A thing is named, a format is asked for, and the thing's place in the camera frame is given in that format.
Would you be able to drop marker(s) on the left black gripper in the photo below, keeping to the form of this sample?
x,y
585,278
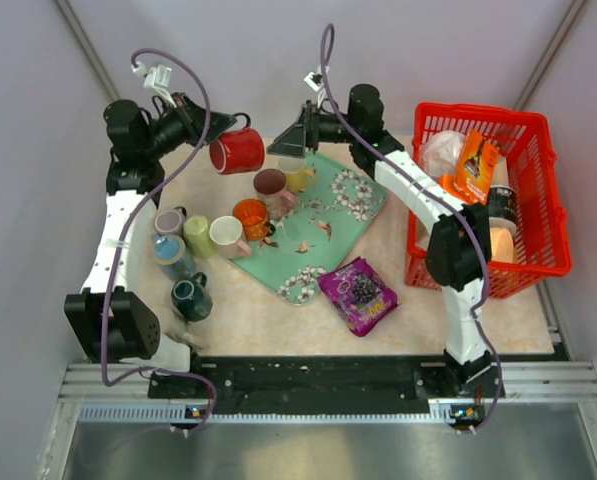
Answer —
x,y
191,117

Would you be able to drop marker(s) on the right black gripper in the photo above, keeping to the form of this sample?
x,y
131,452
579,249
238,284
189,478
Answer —
x,y
304,133

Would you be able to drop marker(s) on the yellow mug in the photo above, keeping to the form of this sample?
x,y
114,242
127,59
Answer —
x,y
299,176

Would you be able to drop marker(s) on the red mug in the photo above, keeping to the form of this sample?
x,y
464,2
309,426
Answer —
x,y
238,151

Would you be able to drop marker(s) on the pink floral mug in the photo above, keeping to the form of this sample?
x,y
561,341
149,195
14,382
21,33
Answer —
x,y
271,188

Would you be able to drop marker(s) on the orange mug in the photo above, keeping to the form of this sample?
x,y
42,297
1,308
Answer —
x,y
253,216

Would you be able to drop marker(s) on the pink cream mug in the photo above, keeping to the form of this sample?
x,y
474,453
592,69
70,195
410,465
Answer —
x,y
227,233

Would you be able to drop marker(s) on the dark teal mug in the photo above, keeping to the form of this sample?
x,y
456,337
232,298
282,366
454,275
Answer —
x,y
191,299

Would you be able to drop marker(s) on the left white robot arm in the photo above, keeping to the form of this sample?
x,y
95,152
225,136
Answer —
x,y
110,321

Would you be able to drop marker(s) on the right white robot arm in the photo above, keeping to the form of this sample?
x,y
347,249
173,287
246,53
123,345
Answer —
x,y
459,247

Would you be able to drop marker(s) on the light green mug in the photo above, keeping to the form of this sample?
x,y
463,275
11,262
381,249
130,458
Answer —
x,y
196,235

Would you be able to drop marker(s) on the mauve grey mug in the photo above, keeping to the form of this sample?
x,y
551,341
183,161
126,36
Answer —
x,y
170,221

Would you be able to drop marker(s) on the blue teal mug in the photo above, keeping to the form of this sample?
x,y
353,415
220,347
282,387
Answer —
x,y
173,257

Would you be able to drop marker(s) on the cream green mug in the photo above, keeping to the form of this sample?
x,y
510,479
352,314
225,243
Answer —
x,y
180,333

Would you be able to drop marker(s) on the green floral tray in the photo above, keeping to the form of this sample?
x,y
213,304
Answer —
x,y
333,210

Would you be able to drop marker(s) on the white plastic bag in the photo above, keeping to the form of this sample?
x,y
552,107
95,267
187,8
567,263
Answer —
x,y
440,154

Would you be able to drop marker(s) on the purple snack bag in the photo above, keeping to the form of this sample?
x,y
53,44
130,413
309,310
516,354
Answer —
x,y
359,295

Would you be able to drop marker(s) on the small orange box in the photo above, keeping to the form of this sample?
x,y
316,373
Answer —
x,y
446,181

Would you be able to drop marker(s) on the tall orange box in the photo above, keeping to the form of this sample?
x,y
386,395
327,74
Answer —
x,y
475,168

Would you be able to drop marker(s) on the black label cup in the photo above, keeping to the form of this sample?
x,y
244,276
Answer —
x,y
502,208

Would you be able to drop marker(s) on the tape roll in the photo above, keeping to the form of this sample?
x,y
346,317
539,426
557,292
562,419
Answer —
x,y
502,245

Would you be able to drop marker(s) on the red plastic basket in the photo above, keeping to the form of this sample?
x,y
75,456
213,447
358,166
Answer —
x,y
541,242

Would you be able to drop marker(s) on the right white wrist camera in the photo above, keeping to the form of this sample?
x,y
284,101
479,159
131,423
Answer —
x,y
314,81

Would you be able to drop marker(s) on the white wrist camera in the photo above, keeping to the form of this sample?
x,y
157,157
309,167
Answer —
x,y
156,78
314,81

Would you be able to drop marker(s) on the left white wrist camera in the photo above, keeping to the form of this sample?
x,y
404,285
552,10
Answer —
x,y
156,78

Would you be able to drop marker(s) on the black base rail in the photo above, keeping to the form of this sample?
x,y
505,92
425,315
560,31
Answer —
x,y
330,385

